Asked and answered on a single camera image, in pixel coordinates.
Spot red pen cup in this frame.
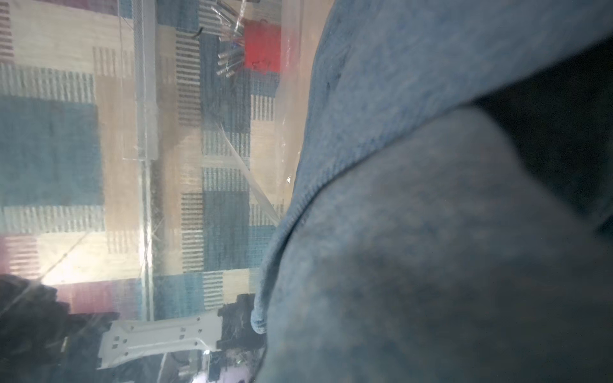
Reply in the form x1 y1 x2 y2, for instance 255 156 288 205
244 19 282 73

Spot clear plastic vacuum bag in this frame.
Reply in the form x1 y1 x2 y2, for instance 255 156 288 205
0 0 336 383

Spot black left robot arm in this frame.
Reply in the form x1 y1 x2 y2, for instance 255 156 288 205
1 274 265 382

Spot grey-blue trousers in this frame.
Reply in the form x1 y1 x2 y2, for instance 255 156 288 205
252 1 612 382

